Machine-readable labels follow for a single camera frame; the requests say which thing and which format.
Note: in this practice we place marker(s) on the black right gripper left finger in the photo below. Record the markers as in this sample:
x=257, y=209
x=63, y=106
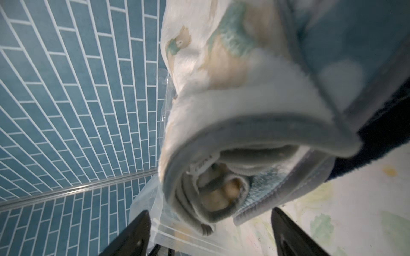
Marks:
x=133, y=241

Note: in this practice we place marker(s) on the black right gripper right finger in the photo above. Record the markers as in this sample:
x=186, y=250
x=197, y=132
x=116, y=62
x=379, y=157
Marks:
x=290, y=239

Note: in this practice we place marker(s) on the clear plastic vacuum bag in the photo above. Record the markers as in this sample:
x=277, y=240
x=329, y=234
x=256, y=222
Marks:
x=170, y=230

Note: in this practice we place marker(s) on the navy blue star blanket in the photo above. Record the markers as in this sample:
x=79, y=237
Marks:
x=388, y=129

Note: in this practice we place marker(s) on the white bear print blanket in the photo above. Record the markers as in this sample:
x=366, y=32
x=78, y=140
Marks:
x=249, y=121

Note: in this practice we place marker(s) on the light blue bear blanket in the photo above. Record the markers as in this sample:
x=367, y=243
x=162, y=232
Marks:
x=360, y=50

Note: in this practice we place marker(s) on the aluminium corner post left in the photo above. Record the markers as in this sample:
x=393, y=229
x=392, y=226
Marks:
x=25, y=201

